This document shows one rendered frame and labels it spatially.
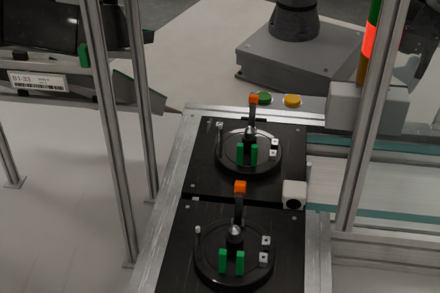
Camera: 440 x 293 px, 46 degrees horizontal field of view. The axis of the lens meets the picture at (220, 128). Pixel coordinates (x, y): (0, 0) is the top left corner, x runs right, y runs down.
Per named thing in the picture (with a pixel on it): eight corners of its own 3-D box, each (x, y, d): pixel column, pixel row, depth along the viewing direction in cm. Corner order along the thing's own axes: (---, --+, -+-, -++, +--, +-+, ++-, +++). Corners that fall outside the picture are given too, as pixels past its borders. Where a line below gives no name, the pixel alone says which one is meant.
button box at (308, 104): (249, 109, 132) (249, 89, 128) (332, 116, 130) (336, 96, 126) (246, 127, 127) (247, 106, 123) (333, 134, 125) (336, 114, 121)
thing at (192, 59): (218, -5, 199) (218, -13, 197) (462, 62, 162) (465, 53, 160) (92, 84, 153) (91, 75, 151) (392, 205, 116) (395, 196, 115)
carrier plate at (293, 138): (201, 122, 120) (201, 115, 119) (306, 132, 117) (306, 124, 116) (181, 199, 102) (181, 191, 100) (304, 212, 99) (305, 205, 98)
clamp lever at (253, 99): (247, 127, 111) (249, 93, 109) (256, 128, 111) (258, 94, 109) (245, 133, 108) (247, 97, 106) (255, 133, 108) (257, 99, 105)
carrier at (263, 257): (179, 205, 101) (176, 157, 93) (304, 218, 98) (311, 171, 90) (149, 318, 82) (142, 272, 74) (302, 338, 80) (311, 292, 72)
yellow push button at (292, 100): (283, 99, 127) (284, 92, 125) (300, 101, 126) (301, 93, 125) (283, 109, 124) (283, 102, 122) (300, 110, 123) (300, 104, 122)
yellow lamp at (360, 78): (354, 70, 81) (359, 42, 78) (387, 72, 80) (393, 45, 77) (356, 88, 77) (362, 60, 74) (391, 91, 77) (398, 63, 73)
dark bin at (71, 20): (93, 33, 105) (96, -5, 103) (153, 42, 102) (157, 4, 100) (0, 42, 79) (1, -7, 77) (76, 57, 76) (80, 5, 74)
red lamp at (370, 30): (359, 42, 78) (365, 12, 75) (394, 44, 77) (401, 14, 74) (362, 59, 74) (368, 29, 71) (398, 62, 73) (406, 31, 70)
